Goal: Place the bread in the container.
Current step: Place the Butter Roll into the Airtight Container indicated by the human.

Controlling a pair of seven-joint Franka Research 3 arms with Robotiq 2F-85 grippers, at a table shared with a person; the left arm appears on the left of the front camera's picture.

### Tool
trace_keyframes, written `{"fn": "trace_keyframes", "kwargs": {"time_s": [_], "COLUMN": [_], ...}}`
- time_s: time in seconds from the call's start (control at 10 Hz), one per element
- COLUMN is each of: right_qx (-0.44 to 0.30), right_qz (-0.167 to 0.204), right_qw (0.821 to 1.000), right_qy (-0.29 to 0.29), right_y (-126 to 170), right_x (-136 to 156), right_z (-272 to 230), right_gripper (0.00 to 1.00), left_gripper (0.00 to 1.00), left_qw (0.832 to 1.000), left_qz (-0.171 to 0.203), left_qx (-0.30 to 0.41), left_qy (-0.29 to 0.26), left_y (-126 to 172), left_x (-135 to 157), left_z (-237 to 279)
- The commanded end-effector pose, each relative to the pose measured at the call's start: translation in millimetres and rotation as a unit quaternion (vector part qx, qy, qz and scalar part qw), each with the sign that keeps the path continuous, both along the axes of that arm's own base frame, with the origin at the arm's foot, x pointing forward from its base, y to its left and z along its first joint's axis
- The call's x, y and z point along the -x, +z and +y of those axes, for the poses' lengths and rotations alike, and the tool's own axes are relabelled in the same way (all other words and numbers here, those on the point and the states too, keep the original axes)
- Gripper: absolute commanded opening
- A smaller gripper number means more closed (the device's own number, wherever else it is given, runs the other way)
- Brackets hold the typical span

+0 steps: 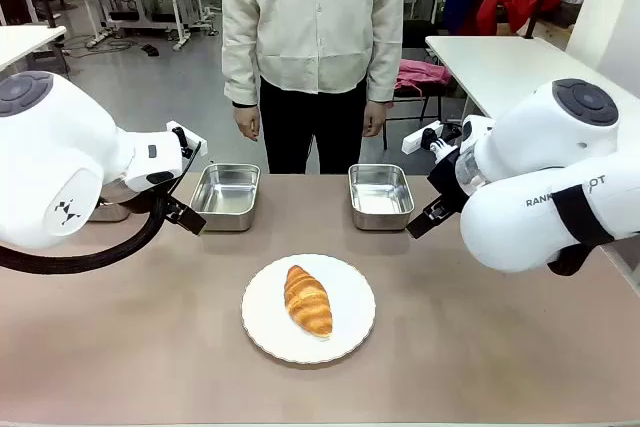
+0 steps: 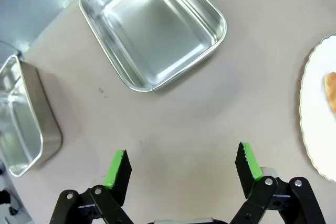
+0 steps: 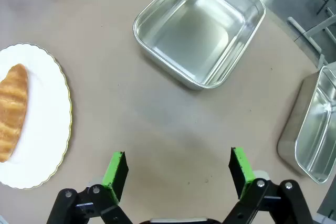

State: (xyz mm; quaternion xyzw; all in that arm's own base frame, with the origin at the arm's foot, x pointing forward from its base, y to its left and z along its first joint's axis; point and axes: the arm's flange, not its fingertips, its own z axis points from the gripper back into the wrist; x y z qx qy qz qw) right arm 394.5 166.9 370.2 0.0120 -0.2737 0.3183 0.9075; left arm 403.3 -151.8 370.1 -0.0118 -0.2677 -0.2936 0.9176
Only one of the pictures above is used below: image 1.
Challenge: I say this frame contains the person right hand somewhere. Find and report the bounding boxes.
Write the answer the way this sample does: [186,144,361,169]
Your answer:
[232,102,262,143]

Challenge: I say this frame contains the person torso cream shirt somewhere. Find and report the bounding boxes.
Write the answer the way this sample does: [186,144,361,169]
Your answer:
[220,0,412,107]

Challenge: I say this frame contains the person black trousers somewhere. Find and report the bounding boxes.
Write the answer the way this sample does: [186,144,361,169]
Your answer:
[259,75,371,175]

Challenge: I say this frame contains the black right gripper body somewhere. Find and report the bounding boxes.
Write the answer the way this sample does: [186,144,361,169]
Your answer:
[427,148,472,214]

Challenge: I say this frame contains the white scalloped plate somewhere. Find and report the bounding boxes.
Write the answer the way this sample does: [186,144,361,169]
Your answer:
[241,253,377,365]

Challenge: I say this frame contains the small white table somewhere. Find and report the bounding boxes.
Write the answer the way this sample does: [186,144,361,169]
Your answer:
[0,24,68,74]

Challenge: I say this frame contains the steel rectangular container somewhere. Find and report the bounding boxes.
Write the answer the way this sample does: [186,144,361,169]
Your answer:
[188,163,262,233]
[87,187,133,224]
[347,163,416,232]

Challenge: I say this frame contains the person left forearm cream sleeve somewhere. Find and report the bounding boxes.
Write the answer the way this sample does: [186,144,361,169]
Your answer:
[365,6,406,105]

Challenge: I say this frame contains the large white side table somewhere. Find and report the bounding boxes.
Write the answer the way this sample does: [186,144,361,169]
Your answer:
[424,34,640,149]

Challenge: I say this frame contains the golden brown croissant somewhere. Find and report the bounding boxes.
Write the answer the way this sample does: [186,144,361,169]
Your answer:
[283,264,334,339]

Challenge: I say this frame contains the person right forearm cream sleeve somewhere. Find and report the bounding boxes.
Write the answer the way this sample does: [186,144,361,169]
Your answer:
[221,6,262,107]

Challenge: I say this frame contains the black chair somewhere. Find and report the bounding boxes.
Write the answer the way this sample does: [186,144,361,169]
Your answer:
[383,18,447,151]

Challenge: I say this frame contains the pink cloth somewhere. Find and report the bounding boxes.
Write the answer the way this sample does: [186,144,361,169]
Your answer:
[394,58,454,96]

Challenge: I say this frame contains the dark grey storage bin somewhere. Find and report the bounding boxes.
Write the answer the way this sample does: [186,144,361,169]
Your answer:
[558,0,589,31]

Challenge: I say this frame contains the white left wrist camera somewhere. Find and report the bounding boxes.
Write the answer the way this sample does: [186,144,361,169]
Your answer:
[165,120,209,158]

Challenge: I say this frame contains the person left hand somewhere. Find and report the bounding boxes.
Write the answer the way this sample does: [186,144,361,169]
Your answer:
[361,100,388,139]

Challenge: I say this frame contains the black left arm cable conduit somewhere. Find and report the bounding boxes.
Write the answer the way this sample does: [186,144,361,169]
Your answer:
[0,139,204,276]

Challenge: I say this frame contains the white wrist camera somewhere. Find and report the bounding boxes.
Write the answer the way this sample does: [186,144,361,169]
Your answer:
[401,121,461,155]
[165,120,209,158]

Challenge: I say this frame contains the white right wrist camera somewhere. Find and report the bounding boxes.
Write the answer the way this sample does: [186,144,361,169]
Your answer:
[401,121,461,155]

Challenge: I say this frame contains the black right arm cable strap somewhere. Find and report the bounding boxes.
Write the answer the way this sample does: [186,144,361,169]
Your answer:
[547,181,617,277]

